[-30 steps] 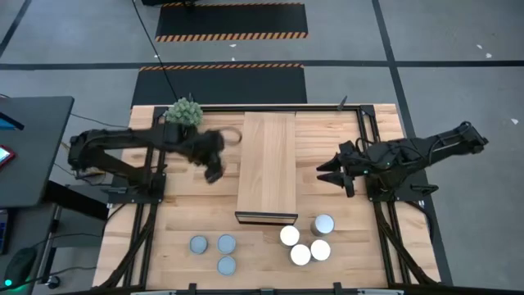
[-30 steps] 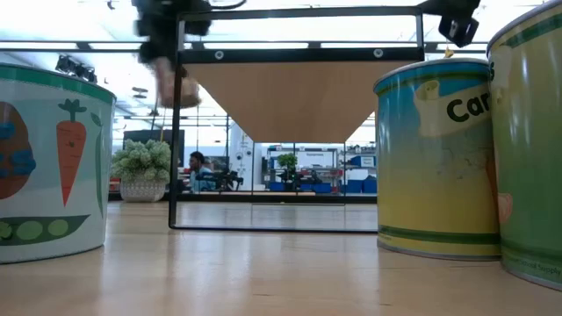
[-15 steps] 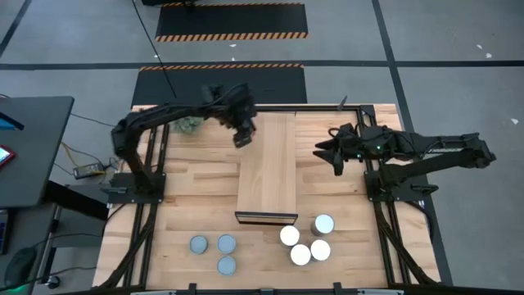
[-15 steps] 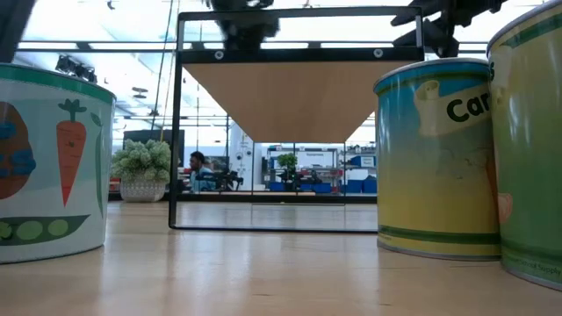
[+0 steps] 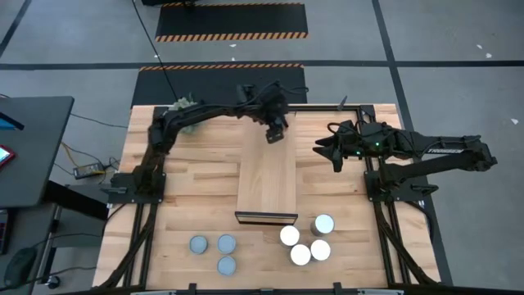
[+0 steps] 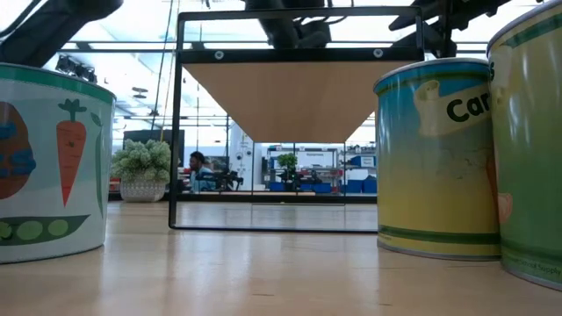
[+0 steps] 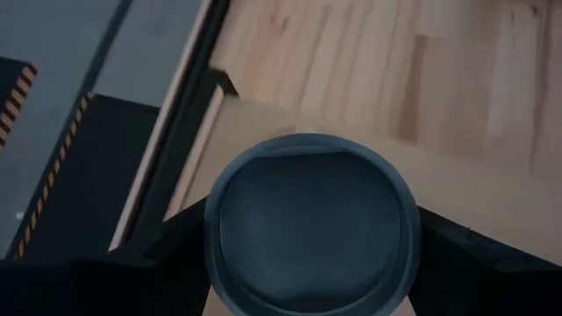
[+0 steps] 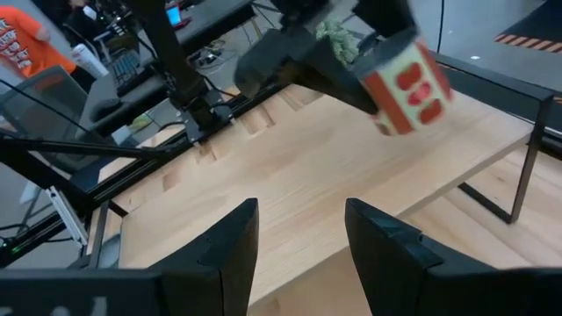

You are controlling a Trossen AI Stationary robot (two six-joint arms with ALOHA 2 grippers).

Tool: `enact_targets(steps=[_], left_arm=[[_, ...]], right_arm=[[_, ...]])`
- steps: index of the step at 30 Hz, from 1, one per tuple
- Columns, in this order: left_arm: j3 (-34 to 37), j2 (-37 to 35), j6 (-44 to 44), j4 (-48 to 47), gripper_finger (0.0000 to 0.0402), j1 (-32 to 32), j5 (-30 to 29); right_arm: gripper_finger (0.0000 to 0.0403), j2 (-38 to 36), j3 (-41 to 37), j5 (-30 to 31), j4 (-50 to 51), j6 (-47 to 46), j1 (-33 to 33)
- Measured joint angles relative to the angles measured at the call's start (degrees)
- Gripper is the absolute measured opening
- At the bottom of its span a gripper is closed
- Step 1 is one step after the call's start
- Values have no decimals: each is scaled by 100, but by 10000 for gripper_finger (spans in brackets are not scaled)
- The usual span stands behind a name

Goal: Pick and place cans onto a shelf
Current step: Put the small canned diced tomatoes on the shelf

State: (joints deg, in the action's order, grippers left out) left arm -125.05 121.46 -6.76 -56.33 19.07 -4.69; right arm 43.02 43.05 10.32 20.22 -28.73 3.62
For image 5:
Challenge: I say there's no tall silver-top can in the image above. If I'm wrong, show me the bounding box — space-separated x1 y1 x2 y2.
309 239 332 262
279 225 300 248
289 243 312 266
309 213 336 238

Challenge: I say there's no blue label can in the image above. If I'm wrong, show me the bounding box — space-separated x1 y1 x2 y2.
189 235 209 255

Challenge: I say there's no yellow cable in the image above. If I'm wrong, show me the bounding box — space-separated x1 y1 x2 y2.
60 141 108 175

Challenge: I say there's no red label can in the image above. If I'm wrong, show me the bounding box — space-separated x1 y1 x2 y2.
216 256 237 276

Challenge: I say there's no green artificial plant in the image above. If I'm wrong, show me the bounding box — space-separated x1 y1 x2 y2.
169 94 201 134

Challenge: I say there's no dark keyboard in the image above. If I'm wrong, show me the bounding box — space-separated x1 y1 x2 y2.
0 208 9 255

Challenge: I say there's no black desk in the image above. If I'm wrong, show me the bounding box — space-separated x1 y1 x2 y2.
0 96 111 288

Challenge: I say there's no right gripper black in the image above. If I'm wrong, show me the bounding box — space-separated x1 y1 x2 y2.
313 119 365 173

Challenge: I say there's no black aluminium table frame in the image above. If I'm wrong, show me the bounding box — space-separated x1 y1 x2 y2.
97 104 443 295

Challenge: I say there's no blue-edged tablet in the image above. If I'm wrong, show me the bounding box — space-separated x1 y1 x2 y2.
0 112 25 131

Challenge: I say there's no black hazard-striped floor mat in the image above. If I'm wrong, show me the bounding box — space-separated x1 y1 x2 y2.
130 63 308 108
154 2 309 43

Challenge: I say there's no red phone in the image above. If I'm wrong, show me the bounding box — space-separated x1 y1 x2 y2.
0 143 16 168

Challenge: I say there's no long black floor cable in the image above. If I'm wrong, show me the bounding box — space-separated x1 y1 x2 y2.
131 0 180 102

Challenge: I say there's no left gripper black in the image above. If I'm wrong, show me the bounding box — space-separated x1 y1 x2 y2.
260 84 291 144

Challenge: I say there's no black computer mouse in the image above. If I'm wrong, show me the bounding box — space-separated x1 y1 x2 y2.
3 247 38 288

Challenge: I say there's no black power adapter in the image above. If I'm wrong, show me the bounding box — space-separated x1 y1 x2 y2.
72 162 104 180

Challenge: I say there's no green dotted can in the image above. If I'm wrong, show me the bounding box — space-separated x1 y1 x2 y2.
216 234 237 255

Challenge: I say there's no raised wooden shelf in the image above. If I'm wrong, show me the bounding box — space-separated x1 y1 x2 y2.
234 111 300 225

